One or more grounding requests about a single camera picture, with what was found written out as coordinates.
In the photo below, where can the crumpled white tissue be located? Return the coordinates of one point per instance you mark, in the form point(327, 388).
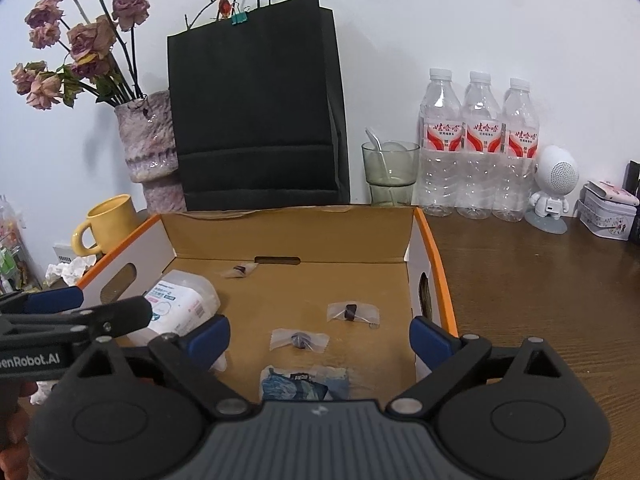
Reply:
point(67, 270)
point(42, 392)

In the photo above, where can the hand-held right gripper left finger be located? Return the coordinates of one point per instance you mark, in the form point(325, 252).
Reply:
point(210, 336)

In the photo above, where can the pink printed small box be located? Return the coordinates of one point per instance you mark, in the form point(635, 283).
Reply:
point(612, 191)

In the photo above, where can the dried twig with red bud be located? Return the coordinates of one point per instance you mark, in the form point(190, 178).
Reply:
point(225, 7)

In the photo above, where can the clear plastic spoon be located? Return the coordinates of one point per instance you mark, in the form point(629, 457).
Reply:
point(381, 152)

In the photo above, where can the person's left hand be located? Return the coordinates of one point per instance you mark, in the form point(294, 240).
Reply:
point(14, 425)

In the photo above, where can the white soft packet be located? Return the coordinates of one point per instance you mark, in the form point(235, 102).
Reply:
point(185, 300)

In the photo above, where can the small clear bag dark part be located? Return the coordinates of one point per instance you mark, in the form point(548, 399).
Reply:
point(351, 312)
point(299, 340)
point(240, 270)

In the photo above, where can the pink mottled vase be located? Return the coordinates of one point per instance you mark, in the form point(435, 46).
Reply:
point(147, 135)

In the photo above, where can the white robot-shaped speaker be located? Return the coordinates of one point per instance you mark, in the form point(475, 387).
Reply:
point(557, 175)

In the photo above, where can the dried pink rose bouquet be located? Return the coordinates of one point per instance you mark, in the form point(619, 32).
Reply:
point(85, 40)

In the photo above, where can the dark object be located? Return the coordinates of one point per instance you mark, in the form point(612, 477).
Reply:
point(635, 185)

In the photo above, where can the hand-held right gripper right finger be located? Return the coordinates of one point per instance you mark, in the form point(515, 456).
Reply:
point(429, 342)

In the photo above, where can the clear plastic packets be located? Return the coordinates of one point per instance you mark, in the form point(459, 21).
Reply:
point(15, 250)

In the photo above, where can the cardboard box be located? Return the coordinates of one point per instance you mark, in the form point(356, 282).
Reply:
point(280, 305)

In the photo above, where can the yellow mug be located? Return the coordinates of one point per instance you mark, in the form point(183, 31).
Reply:
point(112, 222)

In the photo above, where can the teal binder clip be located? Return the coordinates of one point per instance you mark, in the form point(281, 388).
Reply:
point(240, 18)

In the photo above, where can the blue printed packet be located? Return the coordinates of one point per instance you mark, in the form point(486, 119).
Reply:
point(300, 382)

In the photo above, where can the white printed tin box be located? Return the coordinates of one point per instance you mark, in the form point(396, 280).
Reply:
point(607, 220)

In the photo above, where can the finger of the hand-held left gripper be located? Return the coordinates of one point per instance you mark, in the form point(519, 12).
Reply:
point(55, 299)
point(125, 314)

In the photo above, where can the clear water bottle red label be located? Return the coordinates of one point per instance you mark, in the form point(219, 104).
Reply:
point(440, 180)
point(479, 185)
point(517, 185)

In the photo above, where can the black paper bag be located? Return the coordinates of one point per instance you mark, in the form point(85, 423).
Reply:
point(255, 110)

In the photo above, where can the grey glass cup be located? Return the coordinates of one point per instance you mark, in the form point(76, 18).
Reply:
point(392, 180)

